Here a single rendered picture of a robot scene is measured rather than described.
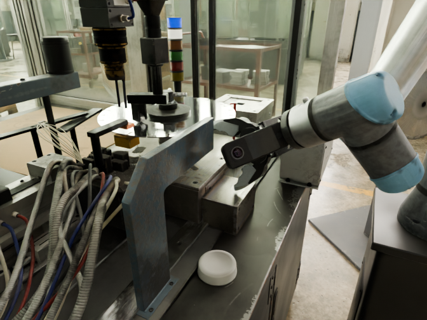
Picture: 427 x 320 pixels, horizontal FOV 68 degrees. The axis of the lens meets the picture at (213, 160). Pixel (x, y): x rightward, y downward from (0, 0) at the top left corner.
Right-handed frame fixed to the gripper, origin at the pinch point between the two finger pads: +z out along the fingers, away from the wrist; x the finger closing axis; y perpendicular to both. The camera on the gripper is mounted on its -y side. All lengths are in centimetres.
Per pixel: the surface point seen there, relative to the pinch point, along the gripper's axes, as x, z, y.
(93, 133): 12.4, 3.4, -22.6
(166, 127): 10.4, 4.9, -6.3
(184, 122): 10.4, 4.7, -1.4
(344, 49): 133, 288, 785
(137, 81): 42, 62, 28
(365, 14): 105, 101, 432
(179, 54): 34.7, 22.9, 20.9
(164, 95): 16.6, 2.7, -5.4
